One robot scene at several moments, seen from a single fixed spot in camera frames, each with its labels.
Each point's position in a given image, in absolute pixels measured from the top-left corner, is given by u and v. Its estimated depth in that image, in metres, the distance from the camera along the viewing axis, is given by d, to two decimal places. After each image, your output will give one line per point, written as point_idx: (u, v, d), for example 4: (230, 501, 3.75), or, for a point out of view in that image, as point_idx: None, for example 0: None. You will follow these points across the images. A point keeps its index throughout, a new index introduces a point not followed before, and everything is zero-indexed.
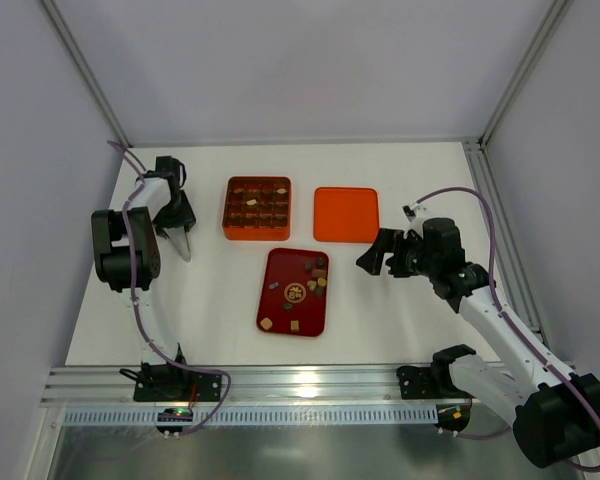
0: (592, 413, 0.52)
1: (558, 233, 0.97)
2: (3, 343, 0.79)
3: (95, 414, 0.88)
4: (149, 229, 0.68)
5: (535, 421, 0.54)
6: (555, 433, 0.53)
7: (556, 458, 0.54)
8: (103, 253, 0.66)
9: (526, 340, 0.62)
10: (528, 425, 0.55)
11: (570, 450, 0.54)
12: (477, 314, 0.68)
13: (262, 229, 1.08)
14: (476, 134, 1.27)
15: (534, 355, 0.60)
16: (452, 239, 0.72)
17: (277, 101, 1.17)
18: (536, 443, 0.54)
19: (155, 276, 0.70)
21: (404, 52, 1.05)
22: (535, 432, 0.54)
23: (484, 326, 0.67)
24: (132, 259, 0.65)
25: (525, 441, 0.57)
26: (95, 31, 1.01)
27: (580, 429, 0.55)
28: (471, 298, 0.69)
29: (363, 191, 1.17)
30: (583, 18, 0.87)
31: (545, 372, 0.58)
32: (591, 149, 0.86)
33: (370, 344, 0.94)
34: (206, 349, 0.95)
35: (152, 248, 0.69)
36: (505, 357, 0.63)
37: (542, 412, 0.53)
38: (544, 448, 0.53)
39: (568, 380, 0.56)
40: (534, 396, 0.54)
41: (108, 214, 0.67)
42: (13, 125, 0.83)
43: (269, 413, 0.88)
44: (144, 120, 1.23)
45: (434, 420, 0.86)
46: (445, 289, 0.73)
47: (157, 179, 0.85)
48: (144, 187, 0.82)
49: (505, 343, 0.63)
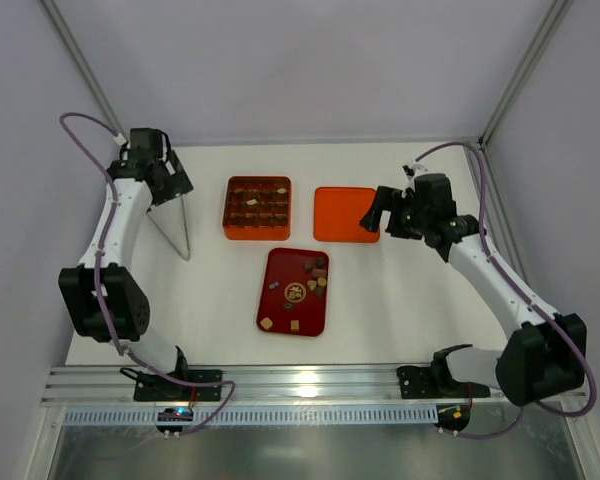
0: (575, 350, 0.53)
1: (558, 234, 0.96)
2: (3, 344, 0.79)
3: (95, 414, 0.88)
4: (130, 288, 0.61)
5: (516, 358, 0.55)
6: (534, 372, 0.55)
7: (534, 395, 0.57)
8: (80, 315, 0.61)
9: (508, 277, 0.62)
10: (509, 362, 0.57)
11: (548, 389, 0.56)
12: (466, 260, 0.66)
13: (263, 229, 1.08)
14: (476, 134, 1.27)
15: (518, 295, 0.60)
16: (445, 189, 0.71)
17: (277, 101, 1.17)
18: (518, 383, 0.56)
19: (142, 330, 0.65)
21: (404, 52, 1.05)
22: (517, 373, 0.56)
23: (472, 272, 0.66)
24: (110, 328, 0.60)
25: (506, 380, 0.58)
26: (95, 32, 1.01)
27: (561, 370, 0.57)
28: (460, 245, 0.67)
29: (364, 191, 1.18)
30: (583, 19, 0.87)
31: (529, 311, 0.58)
32: (592, 149, 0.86)
33: (370, 344, 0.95)
34: (206, 349, 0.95)
35: (135, 308, 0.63)
36: (491, 298, 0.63)
37: (524, 349, 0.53)
38: (523, 386, 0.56)
39: (552, 318, 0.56)
40: (516, 332, 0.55)
41: (77, 274, 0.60)
42: (13, 126, 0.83)
43: (269, 412, 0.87)
44: (145, 120, 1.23)
45: (434, 419, 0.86)
46: (434, 239, 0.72)
47: (131, 183, 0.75)
48: (118, 205, 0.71)
49: (492, 287, 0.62)
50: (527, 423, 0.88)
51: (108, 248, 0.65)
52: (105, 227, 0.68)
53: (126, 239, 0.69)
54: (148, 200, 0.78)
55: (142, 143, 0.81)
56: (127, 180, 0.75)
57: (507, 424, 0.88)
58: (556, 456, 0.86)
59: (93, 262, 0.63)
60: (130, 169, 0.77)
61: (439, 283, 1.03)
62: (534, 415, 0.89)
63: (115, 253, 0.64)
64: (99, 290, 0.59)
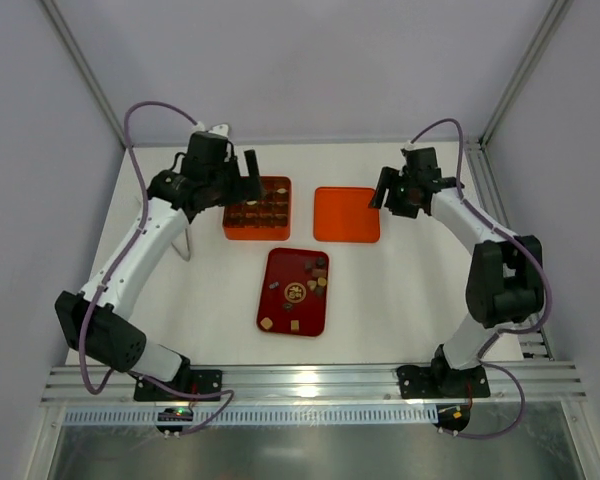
0: (529, 257, 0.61)
1: (558, 233, 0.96)
2: (4, 343, 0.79)
3: (96, 414, 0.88)
4: (117, 333, 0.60)
5: (479, 271, 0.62)
6: (495, 282, 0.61)
7: (499, 311, 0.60)
8: (72, 340, 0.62)
9: (476, 212, 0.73)
10: (474, 278, 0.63)
11: (512, 307, 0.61)
12: (444, 206, 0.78)
13: (262, 228, 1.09)
14: (476, 133, 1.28)
15: (483, 224, 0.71)
16: (430, 155, 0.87)
17: (277, 101, 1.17)
18: (482, 297, 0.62)
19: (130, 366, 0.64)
21: (404, 52, 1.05)
22: (481, 287, 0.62)
23: (452, 217, 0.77)
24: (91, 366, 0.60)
25: (475, 302, 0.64)
26: (95, 32, 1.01)
27: (523, 288, 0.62)
28: (439, 194, 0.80)
29: (364, 191, 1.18)
30: (583, 19, 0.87)
31: (491, 234, 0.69)
32: (592, 148, 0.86)
33: (370, 344, 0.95)
34: (206, 348, 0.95)
35: (120, 353, 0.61)
36: (465, 232, 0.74)
37: (483, 258, 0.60)
38: (487, 297, 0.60)
39: (512, 237, 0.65)
40: (478, 242, 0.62)
41: (71, 304, 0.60)
42: (13, 125, 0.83)
43: (269, 412, 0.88)
44: (145, 120, 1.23)
45: (434, 419, 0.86)
46: (419, 193, 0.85)
47: (166, 211, 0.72)
48: (142, 234, 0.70)
49: (464, 222, 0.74)
50: (527, 423, 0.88)
51: (111, 283, 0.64)
52: (118, 257, 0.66)
53: (137, 274, 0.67)
54: (182, 226, 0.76)
55: (199, 153, 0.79)
56: (165, 203, 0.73)
57: (507, 423, 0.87)
58: (556, 456, 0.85)
59: (93, 296, 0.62)
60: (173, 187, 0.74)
61: (439, 282, 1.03)
62: (533, 415, 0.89)
63: (115, 292, 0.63)
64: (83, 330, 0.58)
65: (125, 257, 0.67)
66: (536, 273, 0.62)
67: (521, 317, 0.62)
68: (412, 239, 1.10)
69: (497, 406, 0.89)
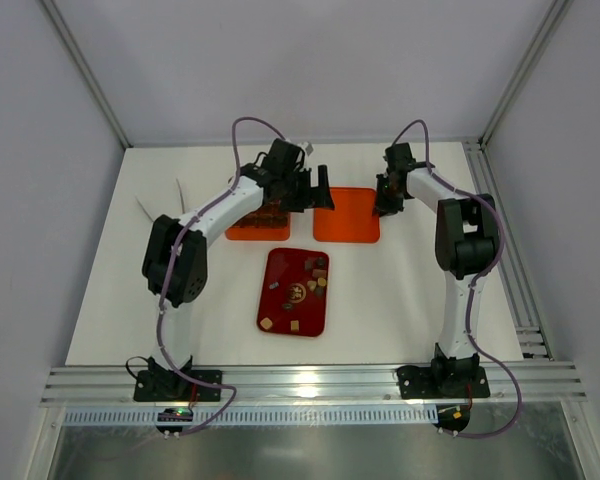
0: (487, 206, 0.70)
1: (558, 233, 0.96)
2: (3, 343, 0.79)
3: (96, 414, 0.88)
4: (200, 257, 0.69)
5: (442, 224, 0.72)
6: (457, 232, 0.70)
7: (462, 258, 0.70)
8: (151, 257, 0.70)
9: (440, 180, 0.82)
10: (441, 233, 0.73)
11: (474, 254, 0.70)
12: (415, 180, 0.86)
13: (262, 228, 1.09)
14: (476, 133, 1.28)
15: (446, 187, 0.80)
16: (404, 148, 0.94)
17: (278, 101, 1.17)
18: (447, 246, 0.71)
19: (188, 297, 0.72)
21: (404, 52, 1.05)
22: (446, 238, 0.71)
23: (418, 186, 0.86)
24: (165, 277, 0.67)
25: (442, 255, 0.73)
26: (95, 32, 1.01)
27: (480, 236, 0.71)
28: (413, 173, 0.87)
29: (363, 191, 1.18)
30: (583, 19, 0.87)
31: (453, 194, 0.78)
32: (592, 149, 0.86)
33: (370, 343, 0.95)
34: (207, 349, 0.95)
35: (193, 277, 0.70)
36: (431, 200, 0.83)
37: (444, 210, 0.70)
38: (450, 247, 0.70)
39: (471, 194, 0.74)
40: (440, 200, 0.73)
41: (168, 224, 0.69)
42: (13, 126, 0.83)
43: (269, 413, 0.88)
44: (145, 120, 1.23)
45: (434, 420, 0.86)
46: (396, 177, 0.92)
47: (251, 185, 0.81)
48: (232, 193, 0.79)
49: (430, 190, 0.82)
50: (527, 423, 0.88)
51: (203, 218, 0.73)
52: (212, 202, 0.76)
53: (221, 221, 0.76)
54: (256, 204, 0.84)
55: (278, 153, 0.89)
56: (251, 183, 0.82)
57: (506, 423, 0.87)
58: (556, 456, 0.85)
59: (186, 222, 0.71)
60: (259, 174, 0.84)
61: (438, 281, 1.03)
62: (533, 415, 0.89)
63: (206, 224, 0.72)
64: (178, 241, 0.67)
65: (218, 204, 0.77)
66: (494, 223, 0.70)
67: (484, 264, 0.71)
68: (412, 238, 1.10)
69: (497, 407, 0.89)
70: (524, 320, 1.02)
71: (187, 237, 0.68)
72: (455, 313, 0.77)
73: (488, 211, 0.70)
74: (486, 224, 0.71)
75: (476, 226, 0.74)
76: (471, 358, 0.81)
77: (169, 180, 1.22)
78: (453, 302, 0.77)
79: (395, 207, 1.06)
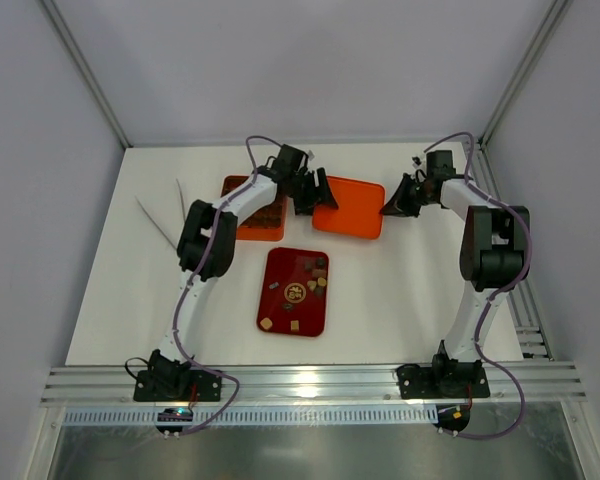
0: (519, 219, 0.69)
1: (557, 233, 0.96)
2: (3, 344, 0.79)
3: (96, 414, 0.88)
4: (232, 235, 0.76)
5: (470, 228, 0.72)
6: (485, 241, 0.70)
7: (485, 270, 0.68)
8: (186, 235, 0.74)
9: (475, 190, 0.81)
10: (468, 241, 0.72)
11: (498, 268, 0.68)
12: (450, 189, 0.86)
13: (256, 229, 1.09)
14: (476, 134, 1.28)
15: (480, 197, 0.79)
16: (446, 156, 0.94)
17: (278, 101, 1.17)
18: (473, 253, 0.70)
19: (217, 274, 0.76)
21: (403, 53, 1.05)
22: (473, 244, 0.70)
23: (453, 195, 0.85)
24: (203, 253, 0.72)
25: (466, 261, 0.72)
26: (96, 32, 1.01)
27: (509, 248, 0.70)
28: (449, 182, 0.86)
29: (373, 188, 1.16)
30: (582, 20, 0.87)
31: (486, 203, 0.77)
32: (591, 150, 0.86)
33: (371, 342, 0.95)
34: (207, 348, 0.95)
35: (226, 253, 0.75)
36: (464, 209, 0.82)
37: (474, 214, 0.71)
38: (476, 255, 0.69)
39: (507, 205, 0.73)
40: (471, 206, 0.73)
41: (204, 207, 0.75)
42: (13, 126, 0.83)
43: (269, 413, 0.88)
44: (145, 120, 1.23)
45: (434, 420, 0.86)
46: (431, 185, 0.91)
47: (267, 181, 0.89)
48: (252, 186, 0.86)
49: (465, 199, 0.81)
50: (527, 423, 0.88)
51: (232, 204, 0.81)
52: (237, 191, 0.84)
53: (245, 208, 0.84)
54: (269, 199, 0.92)
55: (286, 156, 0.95)
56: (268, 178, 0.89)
57: (508, 424, 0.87)
58: (556, 456, 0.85)
59: (219, 205, 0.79)
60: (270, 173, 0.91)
61: (458, 286, 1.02)
62: (533, 415, 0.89)
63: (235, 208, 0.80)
64: (215, 220, 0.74)
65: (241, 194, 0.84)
66: (525, 239, 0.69)
67: (507, 280, 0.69)
68: (415, 239, 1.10)
69: (497, 407, 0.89)
70: (524, 320, 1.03)
71: (222, 217, 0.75)
72: (466, 321, 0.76)
73: (521, 227, 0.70)
74: (516, 238, 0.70)
75: (507, 239, 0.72)
76: (473, 362, 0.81)
77: (169, 180, 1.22)
78: (466, 310, 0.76)
79: (414, 211, 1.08)
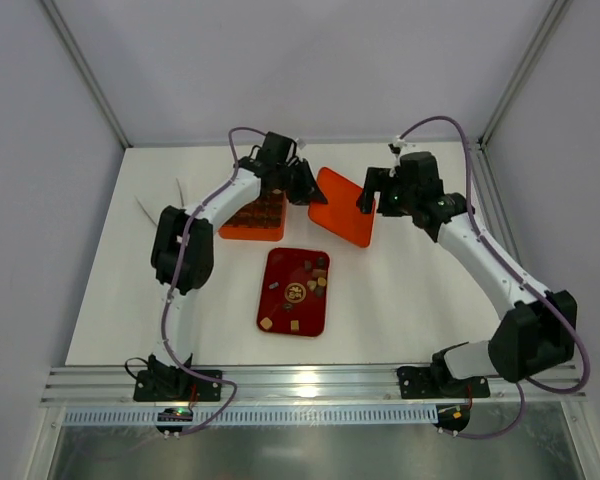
0: (566, 323, 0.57)
1: (557, 234, 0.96)
2: (3, 345, 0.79)
3: (95, 414, 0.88)
4: (207, 244, 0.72)
5: (509, 335, 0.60)
6: (527, 348, 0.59)
7: (529, 371, 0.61)
8: (158, 245, 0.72)
9: (491, 249, 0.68)
10: (503, 340, 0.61)
11: (541, 367, 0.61)
12: (454, 238, 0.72)
13: (254, 229, 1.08)
14: (475, 133, 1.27)
15: (509, 274, 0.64)
16: (430, 168, 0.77)
17: (277, 101, 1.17)
18: (513, 359, 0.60)
19: (198, 281, 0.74)
21: (403, 52, 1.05)
22: (513, 350, 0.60)
23: (461, 251, 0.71)
24: (175, 266, 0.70)
25: (502, 359, 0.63)
26: (96, 32, 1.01)
27: (552, 346, 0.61)
28: (450, 226, 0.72)
29: None
30: (582, 20, 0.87)
31: (521, 290, 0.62)
32: (591, 150, 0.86)
33: (370, 343, 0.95)
34: (208, 348, 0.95)
35: (203, 261, 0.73)
36: (476, 270, 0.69)
37: (516, 326, 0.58)
38: (518, 365, 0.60)
39: (545, 297, 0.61)
40: (512, 310, 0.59)
41: (175, 214, 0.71)
42: (13, 127, 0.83)
43: (269, 413, 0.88)
44: (145, 119, 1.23)
45: (434, 419, 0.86)
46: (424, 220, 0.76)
47: (250, 176, 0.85)
48: (231, 184, 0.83)
49: (476, 260, 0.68)
50: (527, 423, 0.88)
51: (208, 208, 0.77)
52: (214, 193, 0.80)
53: (225, 209, 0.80)
54: (254, 197, 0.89)
55: (272, 146, 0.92)
56: (250, 174, 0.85)
57: (508, 424, 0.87)
58: (555, 456, 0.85)
59: (192, 211, 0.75)
60: (254, 166, 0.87)
61: (458, 287, 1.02)
62: (533, 414, 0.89)
63: (211, 211, 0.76)
64: (186, 229, 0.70)
65: (221, 193, 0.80)
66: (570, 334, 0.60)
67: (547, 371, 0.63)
68: (415, 239, 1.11)
69: (498, 407, 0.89)
70: None
71: (195, 225, 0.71)
72: None
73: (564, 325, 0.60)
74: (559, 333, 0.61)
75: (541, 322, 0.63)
76: None
77: (169, 180, 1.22)
78: None
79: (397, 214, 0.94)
